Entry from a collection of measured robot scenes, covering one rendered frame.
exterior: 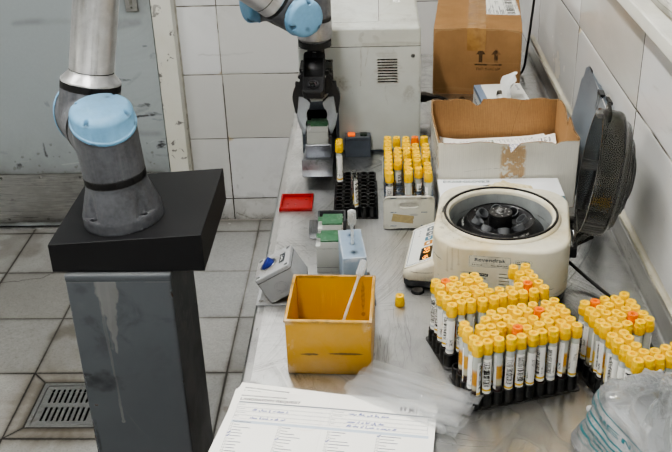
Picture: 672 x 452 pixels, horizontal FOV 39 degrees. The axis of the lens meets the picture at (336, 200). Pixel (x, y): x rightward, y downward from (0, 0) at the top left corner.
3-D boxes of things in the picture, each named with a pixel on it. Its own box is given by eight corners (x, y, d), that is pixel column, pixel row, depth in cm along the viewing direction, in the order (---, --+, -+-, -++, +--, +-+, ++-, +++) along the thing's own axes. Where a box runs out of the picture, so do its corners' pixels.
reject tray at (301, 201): (282, 196, 200) (281, 193, 199) (313, 196, 200) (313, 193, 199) (279, 211, 194) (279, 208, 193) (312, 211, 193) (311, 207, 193)
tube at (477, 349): (467, 401, 137) (470, 340, 133) (478, 400, 138) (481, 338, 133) (471, 409, 136) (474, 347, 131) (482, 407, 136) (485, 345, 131)
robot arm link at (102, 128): (90, 191, 168) (73, 120, 162) (72, 166, 179) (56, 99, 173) (154, 172, 172) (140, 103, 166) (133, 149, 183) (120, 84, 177)
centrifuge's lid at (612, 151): (594, 82, 162) (642, 90, 161) (564, 208, 174) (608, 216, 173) (601, 130, 144) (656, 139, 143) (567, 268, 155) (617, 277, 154)
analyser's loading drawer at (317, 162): (308, 139, 222) (307, 119, 220) (336, 138, 222) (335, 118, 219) (302, 176, 204) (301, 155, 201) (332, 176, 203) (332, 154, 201)
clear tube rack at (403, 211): (382, 184, 204) (382, 153, 201) (428, 183, 203) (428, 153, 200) (383, 229, 186) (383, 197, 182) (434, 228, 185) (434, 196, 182)
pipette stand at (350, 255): (331, 279, 170) (329, 230, 165) (369, 276, 170) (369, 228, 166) (335, 309, 161) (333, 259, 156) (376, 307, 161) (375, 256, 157)
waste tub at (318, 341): (296, 324, 157) (293, 273, 153) (376, 326, 156) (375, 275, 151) (286, 374, 145) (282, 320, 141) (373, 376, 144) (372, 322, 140)
